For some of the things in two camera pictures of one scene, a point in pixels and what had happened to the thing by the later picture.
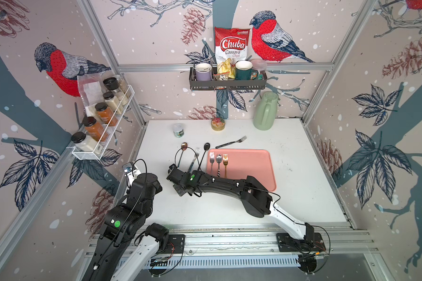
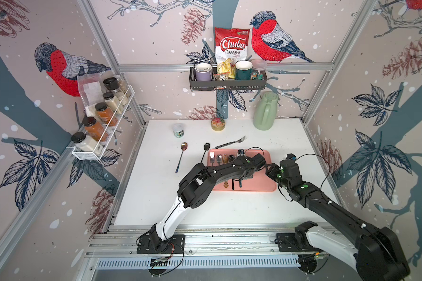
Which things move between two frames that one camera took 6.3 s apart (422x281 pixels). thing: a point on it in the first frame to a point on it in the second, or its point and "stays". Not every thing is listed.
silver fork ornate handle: x=212 y=159 stays
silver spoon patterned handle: x=218 y=159 stays
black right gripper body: x=180 y=191 to x=275 y=174
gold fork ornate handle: x=225 y=158 stays
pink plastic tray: x=242 y=163 stays
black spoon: x=206 y=147 to x=231 y=157
